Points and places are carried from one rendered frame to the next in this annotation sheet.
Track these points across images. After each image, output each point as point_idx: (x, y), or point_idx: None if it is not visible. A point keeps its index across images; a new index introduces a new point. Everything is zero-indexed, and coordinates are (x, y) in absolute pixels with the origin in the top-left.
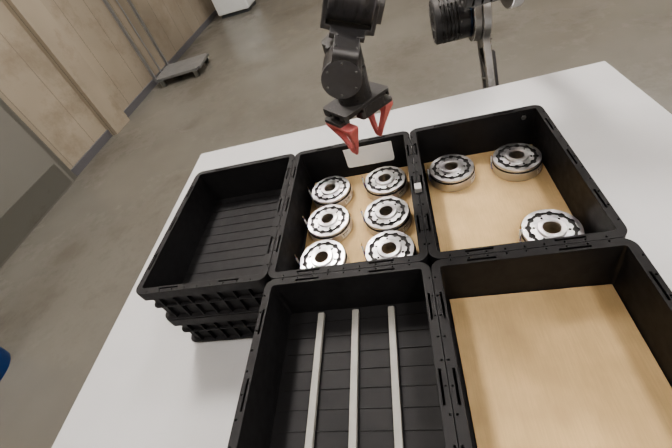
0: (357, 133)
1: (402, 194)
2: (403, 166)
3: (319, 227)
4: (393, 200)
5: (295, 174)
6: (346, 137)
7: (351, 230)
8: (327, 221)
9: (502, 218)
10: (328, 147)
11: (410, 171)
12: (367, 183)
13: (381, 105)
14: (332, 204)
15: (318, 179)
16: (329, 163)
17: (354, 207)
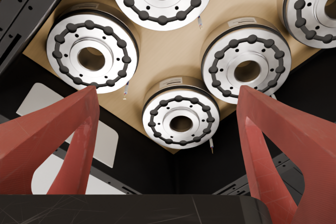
0: (328, 142)
1: (89, 3)
2: (31, 60)
3: (271, 67)
4: None
5: (225, 187)
6: (262, 176)
7: (225, 21)
8: (239, 71)
9: None
10: (129, 191)
11: None
12: (125, 77)
13: (10, 216)
14: (210, 90)
15: (167, 154)
16: (142, 164)
17: (176, 60)
